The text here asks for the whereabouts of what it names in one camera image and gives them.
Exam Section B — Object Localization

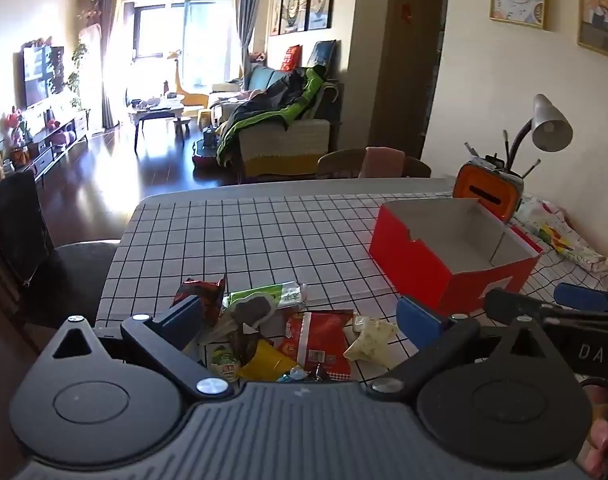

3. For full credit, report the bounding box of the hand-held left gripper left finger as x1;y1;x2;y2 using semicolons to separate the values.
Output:
49;296;235;402

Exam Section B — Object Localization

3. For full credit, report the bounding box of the green house plant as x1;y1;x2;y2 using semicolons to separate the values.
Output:
66;42;91;111

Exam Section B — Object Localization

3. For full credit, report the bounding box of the chocolate lollipop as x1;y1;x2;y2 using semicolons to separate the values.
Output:
219;295;277;341

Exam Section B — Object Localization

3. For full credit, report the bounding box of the sofa with knitted cover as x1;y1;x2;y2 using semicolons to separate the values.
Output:
209;67;342;178

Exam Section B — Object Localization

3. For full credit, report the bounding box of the grey desk lamp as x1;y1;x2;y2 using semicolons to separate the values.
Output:
514;94;573;171

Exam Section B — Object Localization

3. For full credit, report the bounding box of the brown wooden door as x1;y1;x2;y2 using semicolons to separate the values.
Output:
369;0;449;156

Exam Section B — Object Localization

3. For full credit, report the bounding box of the pink cloth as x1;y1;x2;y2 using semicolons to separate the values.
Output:
359;146;407;179

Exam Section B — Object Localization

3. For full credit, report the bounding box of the dark red foil snack bag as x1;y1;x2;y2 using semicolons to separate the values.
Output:
171;275;228;326

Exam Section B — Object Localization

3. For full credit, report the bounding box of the wooden dining chair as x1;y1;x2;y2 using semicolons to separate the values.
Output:
317;147;432;181

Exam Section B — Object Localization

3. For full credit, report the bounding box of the blue cushion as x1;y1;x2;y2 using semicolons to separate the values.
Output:
309;40;337;68

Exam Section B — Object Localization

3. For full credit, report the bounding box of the yellow armchair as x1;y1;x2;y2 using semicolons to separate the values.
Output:
176;87;209;110

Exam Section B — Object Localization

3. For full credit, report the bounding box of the brown curtain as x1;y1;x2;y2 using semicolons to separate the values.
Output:
96;0;122;131

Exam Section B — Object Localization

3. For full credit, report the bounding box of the person's right hand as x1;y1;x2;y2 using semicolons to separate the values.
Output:
588;387;608;478

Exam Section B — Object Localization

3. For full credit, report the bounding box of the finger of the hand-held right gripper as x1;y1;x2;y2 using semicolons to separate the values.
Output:
555;282;608;313
485;287;559;323

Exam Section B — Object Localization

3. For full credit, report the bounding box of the pale cream snack packet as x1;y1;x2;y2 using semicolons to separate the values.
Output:
343;315;399;362

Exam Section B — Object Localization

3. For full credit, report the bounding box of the dark grey chair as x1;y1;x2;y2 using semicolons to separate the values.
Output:
0;170;122;356

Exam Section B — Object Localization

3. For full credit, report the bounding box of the red cushion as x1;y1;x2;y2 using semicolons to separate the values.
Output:
281;45;303;72

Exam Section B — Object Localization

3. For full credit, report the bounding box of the television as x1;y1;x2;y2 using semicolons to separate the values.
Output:
23;46;66;110

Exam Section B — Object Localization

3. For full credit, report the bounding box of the white tv cabinet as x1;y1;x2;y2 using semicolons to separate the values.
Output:
14;105;92;181

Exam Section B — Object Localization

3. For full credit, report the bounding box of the red black floor toy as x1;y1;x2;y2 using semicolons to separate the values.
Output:
191;127;219;168

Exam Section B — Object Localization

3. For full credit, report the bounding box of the colourful printed plastic bag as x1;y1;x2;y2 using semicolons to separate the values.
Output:
516;197;608;271

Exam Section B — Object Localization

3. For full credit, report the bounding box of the yellow snack packet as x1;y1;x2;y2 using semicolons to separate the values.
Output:
236;340;302;383

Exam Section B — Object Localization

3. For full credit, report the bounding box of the green white snack packet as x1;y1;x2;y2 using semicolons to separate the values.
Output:
223;282;309;313

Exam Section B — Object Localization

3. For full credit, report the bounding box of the orange tissue box organizer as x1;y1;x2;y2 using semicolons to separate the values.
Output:
453;157;524;226

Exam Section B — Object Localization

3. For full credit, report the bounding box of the red snack packet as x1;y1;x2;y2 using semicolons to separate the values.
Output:
284;310;357;381

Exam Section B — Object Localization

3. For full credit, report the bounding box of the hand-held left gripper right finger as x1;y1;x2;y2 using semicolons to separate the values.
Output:
366;296;557;402

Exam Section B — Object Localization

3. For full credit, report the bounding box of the dark coffee table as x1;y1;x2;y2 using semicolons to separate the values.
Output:
126;97;187;153

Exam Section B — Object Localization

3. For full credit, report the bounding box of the red cardboard box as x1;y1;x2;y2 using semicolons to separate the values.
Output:
369;197;542;313

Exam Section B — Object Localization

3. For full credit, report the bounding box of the green white jelly pouch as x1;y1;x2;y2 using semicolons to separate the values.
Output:
206;342;242;381

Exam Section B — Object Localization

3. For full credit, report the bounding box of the green black jacket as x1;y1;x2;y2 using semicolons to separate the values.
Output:
216;67;329;166

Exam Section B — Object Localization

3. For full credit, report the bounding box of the red flower bouquet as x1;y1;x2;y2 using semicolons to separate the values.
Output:
4;107;31;146

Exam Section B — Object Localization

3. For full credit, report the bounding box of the grey curtain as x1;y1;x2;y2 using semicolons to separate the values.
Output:
235;0;262;81

